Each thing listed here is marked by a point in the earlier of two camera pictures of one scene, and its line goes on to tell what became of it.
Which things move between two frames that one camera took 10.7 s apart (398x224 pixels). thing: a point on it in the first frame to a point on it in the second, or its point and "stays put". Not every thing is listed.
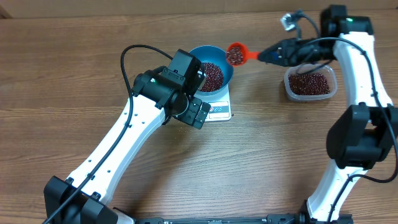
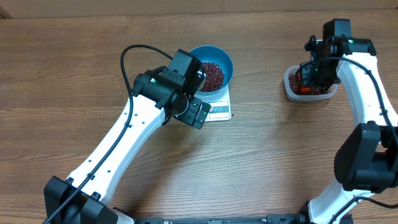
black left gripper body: (190, 114) stays put
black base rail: (278, 218) stays put
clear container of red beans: (309, 82) stays put
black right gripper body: (315, 52) to (319, 76)
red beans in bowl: (214, 76) stays put
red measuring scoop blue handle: (237, 55) to (305, 89)
